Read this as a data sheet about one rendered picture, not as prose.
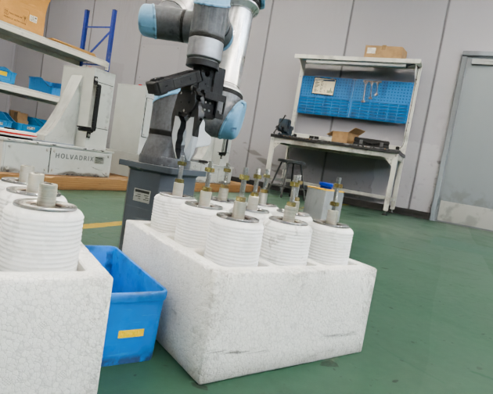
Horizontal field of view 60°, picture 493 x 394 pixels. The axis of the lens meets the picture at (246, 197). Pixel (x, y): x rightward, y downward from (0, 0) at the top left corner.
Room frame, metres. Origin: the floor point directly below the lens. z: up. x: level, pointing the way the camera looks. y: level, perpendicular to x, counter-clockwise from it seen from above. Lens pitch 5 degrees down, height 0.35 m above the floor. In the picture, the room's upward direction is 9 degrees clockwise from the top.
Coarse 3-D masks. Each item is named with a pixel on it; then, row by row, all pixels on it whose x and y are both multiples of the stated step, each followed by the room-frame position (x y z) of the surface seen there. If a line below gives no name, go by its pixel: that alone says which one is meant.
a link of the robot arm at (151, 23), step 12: (168, 0) 1.06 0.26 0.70; (180, 0) 1.08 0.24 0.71; (192, 0) 1.14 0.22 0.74; (144, 12) 1.01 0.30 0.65; (156, 12) 1.01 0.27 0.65; (168, 12) 1.01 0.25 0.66; (180, 12) 1.01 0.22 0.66; (144, 24) 1.01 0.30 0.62; (156, 24) 1.01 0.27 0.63; (168, 24) 1.00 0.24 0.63; (180, 24) 1.00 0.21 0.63; (144, 36) 1.05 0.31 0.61; (156, 36) 1.03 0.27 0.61; (168, 36) 1.02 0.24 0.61; (180, 36) 1.02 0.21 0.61
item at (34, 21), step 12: (0, 0) 4.88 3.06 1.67; (12, 0) 5.00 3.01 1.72; (24, 0) 5.14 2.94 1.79; (36, 0) 5.27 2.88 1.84; (48, 0) 5.39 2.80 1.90; (0, 12) 4.89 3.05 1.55; (12, 12) 5.01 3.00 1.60; (24, 12) 5.16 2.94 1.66; (36, 12) 5.31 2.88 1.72; (12, 24) 5.03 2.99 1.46; (24, 24) 5.18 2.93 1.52; (36, 24) 5.33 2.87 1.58
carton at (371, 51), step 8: (368, 48) 5.52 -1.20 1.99; (376, 48) 5.47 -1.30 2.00; (384, 48) 5.42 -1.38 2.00; (392, 48) 5.38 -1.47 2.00; (400, 48) 5.33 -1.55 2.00; (368, 56) 5.51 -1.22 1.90; (376, 56) 5.46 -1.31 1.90; (384, 56) 5.41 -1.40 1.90; (392, 56) 5.37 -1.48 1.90; (400, 56) 5.32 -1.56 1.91
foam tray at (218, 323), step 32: (128, 224) 0.92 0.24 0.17; (128, 256) 0.90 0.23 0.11; (160, 256) 0.78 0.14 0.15; (192, 256) 0.70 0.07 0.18; (192, 288) 0.68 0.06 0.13; (224, 288) 0.64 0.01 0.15; (256, 288) 0.68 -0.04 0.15; (288, 288) 0.72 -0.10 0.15; (320, 288) 0.76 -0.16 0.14; (352, 288) 0.82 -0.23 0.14; (160, 320) 0.75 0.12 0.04; (192, 320) 0.67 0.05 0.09; (224, 320) 0.64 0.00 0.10; (256, 320) 0.68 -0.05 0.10; (288, 320) 0.72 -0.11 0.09; (320, 320) 0.77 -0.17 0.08; (352, 320) 0.83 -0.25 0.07; (192, 352) 0.65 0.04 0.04; (224, 352) 0.65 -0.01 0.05; (256, 352) 0.69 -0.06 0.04; (288, 352) 0.73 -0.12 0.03; (320, 352) 0.78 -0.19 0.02; (352, 352) 0.84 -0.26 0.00
